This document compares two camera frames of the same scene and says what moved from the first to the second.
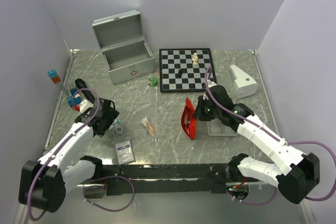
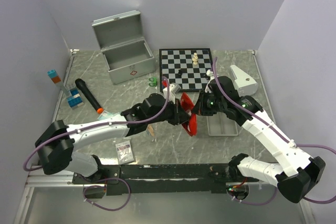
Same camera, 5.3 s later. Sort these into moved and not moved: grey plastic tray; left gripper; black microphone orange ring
Moved: left gripper
Not moved: grey plastic tray; black microphone orange ring
